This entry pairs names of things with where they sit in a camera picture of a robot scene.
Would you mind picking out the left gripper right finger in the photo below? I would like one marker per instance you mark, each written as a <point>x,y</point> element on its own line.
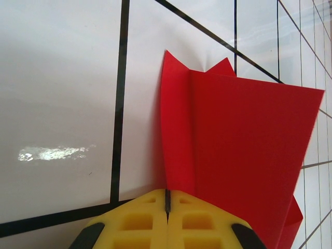
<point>202,228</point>

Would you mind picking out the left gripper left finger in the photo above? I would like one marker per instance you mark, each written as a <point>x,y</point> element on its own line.
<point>135,223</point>

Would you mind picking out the red square paper sheet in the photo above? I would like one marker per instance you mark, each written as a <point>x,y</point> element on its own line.
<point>246,142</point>

